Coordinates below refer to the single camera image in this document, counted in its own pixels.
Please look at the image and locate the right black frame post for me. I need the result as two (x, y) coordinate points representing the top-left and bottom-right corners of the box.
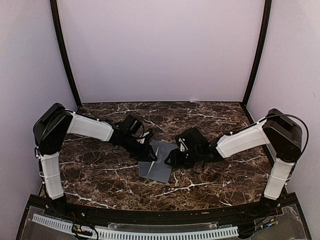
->
(241, 0), (272, 108)

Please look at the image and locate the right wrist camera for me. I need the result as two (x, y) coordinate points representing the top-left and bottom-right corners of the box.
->
(175, 127), (210, 152)

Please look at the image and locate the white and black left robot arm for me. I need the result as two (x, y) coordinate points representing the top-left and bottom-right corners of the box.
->
(32, 103), (157, 218)

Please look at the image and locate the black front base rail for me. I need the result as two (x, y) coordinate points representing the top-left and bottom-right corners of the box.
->
(25, 193), (299, 226)

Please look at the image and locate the grey paper envelope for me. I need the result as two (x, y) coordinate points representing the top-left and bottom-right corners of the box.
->
(138, 140), (177, 184)

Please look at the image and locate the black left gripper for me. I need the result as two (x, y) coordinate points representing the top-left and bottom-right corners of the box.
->
(121, 134), (158, 162)

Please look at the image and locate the black frame post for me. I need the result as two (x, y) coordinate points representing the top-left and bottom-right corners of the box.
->
(49, 0), (82, 108)
(241, 0), (272, 108)

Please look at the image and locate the left black frame post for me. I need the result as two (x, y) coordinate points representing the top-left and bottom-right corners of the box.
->
(49, 0), (82, 108)

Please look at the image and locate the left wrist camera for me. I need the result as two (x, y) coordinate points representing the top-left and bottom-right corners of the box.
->
(122, 114), (142, 135)

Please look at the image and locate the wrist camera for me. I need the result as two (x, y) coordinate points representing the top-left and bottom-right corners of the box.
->
(175, 127), (210, 152)
(122, 114), (142, 135)

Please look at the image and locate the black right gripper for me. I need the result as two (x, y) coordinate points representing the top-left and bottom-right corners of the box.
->
(164, 147), (202, 169)

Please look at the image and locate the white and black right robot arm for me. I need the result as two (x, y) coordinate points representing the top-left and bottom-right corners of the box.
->
(164, 108), (310, 217)

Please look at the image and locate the white slotted cable duct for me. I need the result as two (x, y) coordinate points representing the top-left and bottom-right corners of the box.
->
(32, 214), (239, 240)

